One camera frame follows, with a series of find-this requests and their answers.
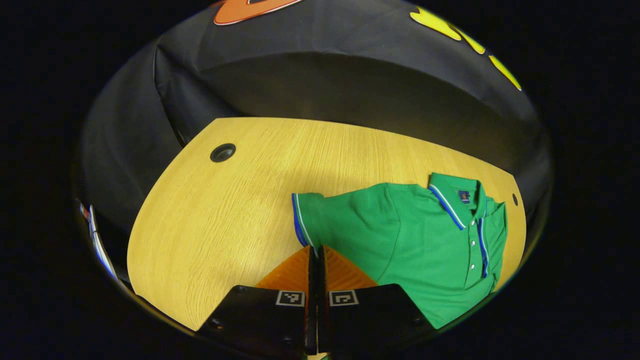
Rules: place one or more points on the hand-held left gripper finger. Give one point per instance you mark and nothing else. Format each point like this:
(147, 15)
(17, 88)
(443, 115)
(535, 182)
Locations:
(322, 310)
(312, 310)

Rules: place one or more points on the green T-shirt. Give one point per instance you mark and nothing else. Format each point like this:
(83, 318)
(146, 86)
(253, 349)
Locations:
(415, 240)

